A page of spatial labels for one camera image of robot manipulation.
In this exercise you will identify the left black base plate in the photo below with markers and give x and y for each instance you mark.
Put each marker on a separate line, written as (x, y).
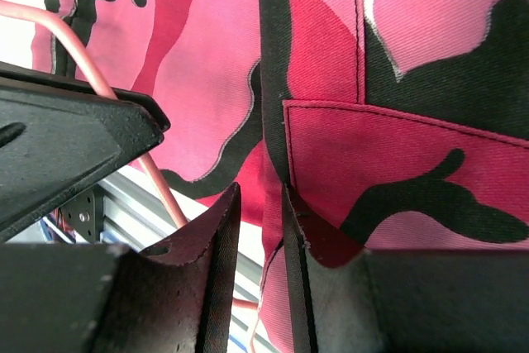
(84, 214)

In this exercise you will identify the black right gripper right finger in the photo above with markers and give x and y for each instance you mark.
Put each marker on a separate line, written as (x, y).
(344, 298)

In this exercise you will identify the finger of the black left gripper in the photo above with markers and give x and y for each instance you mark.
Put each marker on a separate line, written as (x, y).
(59, 138)

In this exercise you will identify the pink camouflage trousers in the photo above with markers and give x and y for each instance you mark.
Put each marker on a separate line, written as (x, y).
(402, 122)

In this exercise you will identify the pink wire hanger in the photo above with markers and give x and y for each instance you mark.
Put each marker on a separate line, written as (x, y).
(82, 59)

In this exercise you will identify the aluminium mounting rail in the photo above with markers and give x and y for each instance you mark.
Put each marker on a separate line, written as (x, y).
(133, 214)

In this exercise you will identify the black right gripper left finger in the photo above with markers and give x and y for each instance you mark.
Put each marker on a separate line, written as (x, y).
(173, 296)

